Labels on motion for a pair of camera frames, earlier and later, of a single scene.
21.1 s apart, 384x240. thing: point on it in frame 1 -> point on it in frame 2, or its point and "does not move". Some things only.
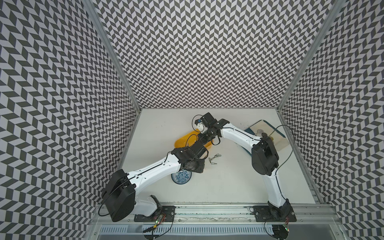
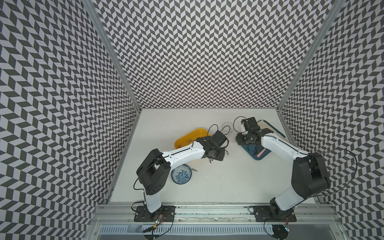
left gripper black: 200,168 -> 221,156
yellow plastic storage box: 186,140 does not move
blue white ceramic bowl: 182,177 does not move
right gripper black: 202,139 -> 240,141
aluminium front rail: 311,214 does not move
